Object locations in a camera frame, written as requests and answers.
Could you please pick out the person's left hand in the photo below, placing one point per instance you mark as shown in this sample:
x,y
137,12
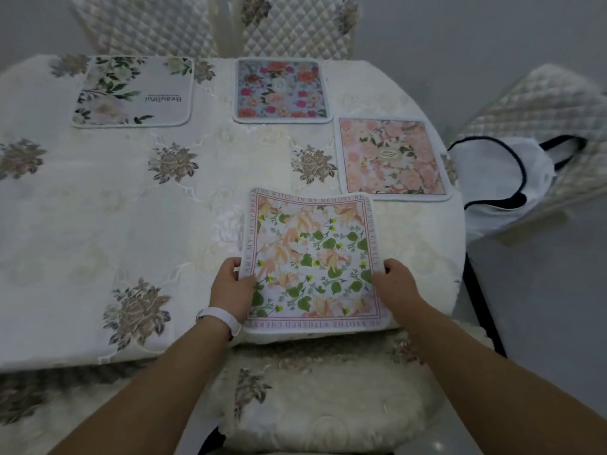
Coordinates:
x,y
233,291

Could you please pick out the person's right forearm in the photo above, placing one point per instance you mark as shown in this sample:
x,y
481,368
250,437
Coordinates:
x,y
498,383

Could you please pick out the white green floral cloth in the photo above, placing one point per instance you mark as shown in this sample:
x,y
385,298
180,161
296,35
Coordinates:
x,y
134,91

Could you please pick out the white embroidered floral tablecloth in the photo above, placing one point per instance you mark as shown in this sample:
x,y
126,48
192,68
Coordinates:
x,y
142,213

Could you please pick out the person's right hand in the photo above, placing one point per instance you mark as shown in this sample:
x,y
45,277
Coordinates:
x,y
400,286

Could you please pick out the quilted cream chair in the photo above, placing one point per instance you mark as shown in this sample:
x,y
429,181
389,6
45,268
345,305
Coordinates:
x,y
142,23
296,26
536,132

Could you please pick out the pink floral cloth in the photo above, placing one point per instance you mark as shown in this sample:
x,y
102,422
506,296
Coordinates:
x,y
391,158

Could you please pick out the white wristband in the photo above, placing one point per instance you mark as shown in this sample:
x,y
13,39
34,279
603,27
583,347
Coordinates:
x,y
220,318

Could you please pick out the person's left forearm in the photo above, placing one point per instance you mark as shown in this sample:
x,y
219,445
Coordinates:
x,y
147,388

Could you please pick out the white bag with black trim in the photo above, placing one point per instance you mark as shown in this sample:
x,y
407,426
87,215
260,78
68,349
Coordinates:
x,y
507,172

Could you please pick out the fluffy white chair cushion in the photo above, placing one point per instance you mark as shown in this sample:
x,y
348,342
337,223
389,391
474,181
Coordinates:
x,y
327,393
47,412

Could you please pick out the person's left thumb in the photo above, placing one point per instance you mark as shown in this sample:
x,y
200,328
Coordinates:
x,y
231,266

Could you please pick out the blue floral cloth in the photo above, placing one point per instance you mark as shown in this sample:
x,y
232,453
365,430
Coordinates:
x,y
281,89

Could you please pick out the person's right thumb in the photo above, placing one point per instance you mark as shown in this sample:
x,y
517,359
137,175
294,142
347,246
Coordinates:
x,y
392,266

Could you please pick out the green leaf floral cloth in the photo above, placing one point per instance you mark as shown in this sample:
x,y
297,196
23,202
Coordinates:
x,y
310,260

